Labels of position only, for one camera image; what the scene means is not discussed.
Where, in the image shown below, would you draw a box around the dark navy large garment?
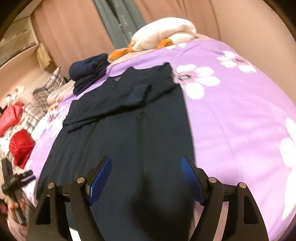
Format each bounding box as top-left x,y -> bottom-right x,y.
36,63 -> 194,240

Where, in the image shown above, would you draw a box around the folded navy clothes stack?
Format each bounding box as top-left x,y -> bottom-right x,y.
69,53 -> 109,96

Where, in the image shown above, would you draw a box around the person left hand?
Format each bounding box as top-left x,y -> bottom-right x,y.
8,198 -> 26,223

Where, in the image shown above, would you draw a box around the red puffer jacket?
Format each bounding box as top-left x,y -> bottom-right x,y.
0,101 -> 24,137
9,129 -> 35,169

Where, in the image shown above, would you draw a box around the purple floral bed cover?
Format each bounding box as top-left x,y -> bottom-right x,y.
23,40 -> 295,240

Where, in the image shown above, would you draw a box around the plaid pillow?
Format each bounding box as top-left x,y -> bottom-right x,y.
24,66 -> 66,134

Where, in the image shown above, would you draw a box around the beige folded quilt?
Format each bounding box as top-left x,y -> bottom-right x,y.
47,80 -> 75,105

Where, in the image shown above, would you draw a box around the tan curtain tassel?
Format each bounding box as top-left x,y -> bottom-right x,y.
36,43 -> 52,69

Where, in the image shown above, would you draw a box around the orange cloth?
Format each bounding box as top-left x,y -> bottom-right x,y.
107,39 -> 174,63

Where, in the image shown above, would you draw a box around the pink curtain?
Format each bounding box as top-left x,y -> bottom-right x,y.
31,1 -> 221,76

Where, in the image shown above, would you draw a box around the white plush blanket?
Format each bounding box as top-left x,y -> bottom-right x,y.
130,17 -> 197,52

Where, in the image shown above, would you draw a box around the grey-green lettered curtain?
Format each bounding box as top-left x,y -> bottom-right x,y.
93,0 -> 145,49

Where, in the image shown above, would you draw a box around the wall shelf cabinet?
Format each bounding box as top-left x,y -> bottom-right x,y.
1,16 -> 39,66

